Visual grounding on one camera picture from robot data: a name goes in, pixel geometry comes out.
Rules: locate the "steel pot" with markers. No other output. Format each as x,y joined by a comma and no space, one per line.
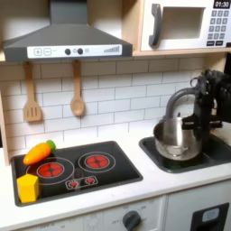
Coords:
176,141

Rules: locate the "black curved tap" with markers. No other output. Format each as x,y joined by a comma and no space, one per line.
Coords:
175,98

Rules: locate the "black sink basin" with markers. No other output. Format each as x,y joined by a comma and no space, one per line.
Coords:
150,147

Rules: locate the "white toy microwave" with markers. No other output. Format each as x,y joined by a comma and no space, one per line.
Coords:
183,40

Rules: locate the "black toy stove top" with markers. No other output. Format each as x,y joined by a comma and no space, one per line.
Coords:
120,173

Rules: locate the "grey oven knob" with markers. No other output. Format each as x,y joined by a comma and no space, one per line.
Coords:
131,221

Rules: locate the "wooden spoon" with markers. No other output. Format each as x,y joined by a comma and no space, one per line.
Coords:
77,105

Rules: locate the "grey range hood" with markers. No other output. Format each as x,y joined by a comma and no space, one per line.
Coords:
69,37

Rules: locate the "orange toy carrot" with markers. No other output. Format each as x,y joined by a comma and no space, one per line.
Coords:
37,153

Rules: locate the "wooden slotted spatula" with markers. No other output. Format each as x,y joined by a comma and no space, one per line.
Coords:
32,111

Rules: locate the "yellow block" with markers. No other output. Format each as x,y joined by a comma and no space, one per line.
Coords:
27,189

